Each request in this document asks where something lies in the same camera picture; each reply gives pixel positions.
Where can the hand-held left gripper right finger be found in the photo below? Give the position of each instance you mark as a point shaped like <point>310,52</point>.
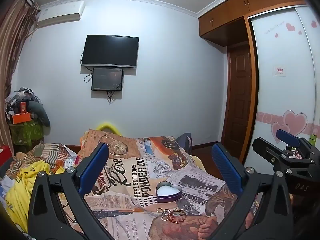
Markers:
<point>226,165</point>

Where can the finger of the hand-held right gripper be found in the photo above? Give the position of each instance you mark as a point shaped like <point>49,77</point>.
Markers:
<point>267,150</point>
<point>287,136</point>

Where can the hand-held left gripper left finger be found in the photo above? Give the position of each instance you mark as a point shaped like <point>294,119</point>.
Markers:
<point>96,162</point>

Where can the purple heart-shaped tin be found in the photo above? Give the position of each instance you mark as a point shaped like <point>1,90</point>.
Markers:
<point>168,192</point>

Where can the silver hoop earring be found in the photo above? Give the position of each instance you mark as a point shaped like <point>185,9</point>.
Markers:
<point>165,216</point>

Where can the green bottle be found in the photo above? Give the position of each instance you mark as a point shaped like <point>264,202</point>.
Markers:
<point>313,138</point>

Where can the white heart-print wardrobe door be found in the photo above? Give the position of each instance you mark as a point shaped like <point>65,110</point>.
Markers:
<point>282,100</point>

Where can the yellow hoop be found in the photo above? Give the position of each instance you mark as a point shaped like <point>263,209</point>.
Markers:
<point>108,125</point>

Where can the printed newspaper-pattern blanket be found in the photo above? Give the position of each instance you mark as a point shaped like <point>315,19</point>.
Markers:
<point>140,162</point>

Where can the dark blue bag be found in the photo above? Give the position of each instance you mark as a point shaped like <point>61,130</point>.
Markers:
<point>183,142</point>

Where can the striped patchwork cloth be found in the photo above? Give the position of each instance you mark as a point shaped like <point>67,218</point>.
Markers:
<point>48,152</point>

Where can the brown wooden door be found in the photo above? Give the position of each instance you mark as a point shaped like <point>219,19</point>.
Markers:
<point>238,100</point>

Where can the white paper label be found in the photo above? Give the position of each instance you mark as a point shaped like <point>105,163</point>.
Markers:
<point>279,70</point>

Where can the green bag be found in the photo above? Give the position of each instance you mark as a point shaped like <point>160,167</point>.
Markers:
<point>26,133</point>

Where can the yellow cloth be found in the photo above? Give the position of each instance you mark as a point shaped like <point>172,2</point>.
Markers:
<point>22,185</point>

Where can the small black monitor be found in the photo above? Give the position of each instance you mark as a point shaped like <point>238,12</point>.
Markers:
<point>107,79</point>

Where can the orange box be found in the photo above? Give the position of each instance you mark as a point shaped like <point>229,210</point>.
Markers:
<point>22,118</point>

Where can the red box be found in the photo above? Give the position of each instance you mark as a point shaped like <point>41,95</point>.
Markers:
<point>4,155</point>

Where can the pile of clothes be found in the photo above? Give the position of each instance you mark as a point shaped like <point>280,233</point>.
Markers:
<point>18,96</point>

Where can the wooden overhead cabinet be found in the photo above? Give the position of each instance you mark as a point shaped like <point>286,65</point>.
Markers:
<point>225,20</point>

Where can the brown striped curtain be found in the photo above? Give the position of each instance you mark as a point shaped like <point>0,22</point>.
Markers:
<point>12,47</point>

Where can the white air conditioner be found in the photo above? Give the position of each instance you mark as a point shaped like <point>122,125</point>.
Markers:
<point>60,13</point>

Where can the black wall television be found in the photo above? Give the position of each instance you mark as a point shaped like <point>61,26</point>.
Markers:
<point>110,51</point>

